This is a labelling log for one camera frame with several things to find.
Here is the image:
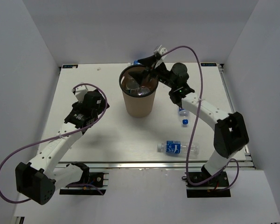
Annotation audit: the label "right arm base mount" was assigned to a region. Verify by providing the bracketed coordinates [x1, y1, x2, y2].
[182, 172, 231, 198]

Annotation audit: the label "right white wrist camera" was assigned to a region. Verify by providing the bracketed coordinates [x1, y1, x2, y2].
[154, 45, 168, 60]

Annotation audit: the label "bottles inside bin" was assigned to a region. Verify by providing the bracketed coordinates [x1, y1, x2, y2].
[126, 78, 150, 96]

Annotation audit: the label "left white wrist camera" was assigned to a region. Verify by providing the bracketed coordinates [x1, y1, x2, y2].
[71, 83, 89, 102]

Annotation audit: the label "brown cylindrical bin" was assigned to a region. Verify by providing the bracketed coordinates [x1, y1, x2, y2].
[119, 66, 158, 118]

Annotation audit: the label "crushed bottle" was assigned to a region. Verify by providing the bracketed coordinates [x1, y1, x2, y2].
[178, 107, 189, 117]

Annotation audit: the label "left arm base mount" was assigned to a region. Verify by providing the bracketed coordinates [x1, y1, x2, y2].
[59, 162, 109, 196]

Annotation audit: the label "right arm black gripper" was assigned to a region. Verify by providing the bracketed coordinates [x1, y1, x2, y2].
[128, 55, 176, 90]

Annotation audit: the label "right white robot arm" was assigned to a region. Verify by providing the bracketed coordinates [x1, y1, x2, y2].
[128, 56, 249, 186]

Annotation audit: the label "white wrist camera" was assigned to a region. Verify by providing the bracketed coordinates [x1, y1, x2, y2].
[154, 45, 168, 60]
[71, 83, 89, 102]

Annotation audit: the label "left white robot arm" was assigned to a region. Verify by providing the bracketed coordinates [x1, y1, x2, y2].
[15, 89, 109, 205]

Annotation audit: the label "blue bottle cap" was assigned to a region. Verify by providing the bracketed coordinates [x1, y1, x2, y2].
[182, 119, 189, 127]

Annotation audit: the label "blue label bottle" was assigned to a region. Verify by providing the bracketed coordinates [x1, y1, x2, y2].
[157, 140, 199, 158]

